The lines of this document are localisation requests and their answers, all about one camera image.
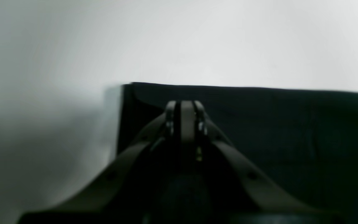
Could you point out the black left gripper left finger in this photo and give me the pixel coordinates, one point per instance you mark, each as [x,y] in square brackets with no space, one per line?
[104,188]

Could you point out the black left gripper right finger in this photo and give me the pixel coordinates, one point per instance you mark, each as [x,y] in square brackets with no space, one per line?
[262,190]

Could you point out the black T-shirt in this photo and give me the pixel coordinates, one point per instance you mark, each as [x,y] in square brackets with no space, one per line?
[306,141]

